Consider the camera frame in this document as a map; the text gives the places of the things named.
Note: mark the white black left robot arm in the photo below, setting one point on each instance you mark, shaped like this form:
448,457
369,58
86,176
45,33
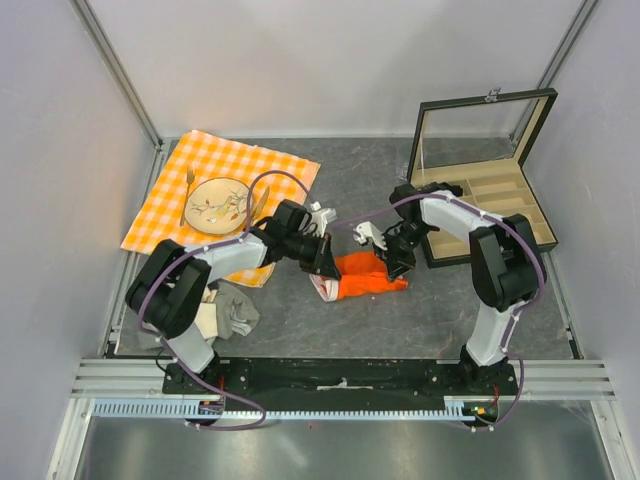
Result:
167,292

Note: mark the white grey underwear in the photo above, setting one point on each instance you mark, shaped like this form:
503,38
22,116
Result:
235,312

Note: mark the orange boxer underwear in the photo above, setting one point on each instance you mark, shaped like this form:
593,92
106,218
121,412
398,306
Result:
362,273

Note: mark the beige decorated plate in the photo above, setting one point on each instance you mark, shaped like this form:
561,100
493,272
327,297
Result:
218,206

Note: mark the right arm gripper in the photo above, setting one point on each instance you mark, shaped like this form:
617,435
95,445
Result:
396,263

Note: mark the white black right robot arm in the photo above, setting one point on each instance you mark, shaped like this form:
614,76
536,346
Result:
506,267

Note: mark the grey underwear pile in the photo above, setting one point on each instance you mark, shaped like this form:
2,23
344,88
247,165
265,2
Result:
148,340

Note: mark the orange checkered tablecloth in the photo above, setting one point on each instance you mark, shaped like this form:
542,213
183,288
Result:
288,177

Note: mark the black compartment storage box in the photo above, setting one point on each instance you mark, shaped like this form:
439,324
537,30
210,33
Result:
481,144

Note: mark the aluminium frame rail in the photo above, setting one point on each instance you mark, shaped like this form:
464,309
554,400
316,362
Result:
537,379

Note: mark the grey slotted cable duct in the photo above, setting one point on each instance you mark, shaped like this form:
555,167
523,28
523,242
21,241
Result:
450,410

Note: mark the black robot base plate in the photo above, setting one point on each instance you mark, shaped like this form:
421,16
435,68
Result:
255,376

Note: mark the gold fork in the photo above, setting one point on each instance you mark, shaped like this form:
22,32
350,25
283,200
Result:
190,178

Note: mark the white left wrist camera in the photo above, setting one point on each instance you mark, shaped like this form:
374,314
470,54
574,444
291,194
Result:
320,219

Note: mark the gold table knife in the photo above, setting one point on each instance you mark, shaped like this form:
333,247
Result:
257,208

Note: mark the cream folded cloth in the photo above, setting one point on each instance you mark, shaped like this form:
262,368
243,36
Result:
206,316

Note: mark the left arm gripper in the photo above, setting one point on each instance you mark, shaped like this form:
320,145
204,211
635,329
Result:
322,261

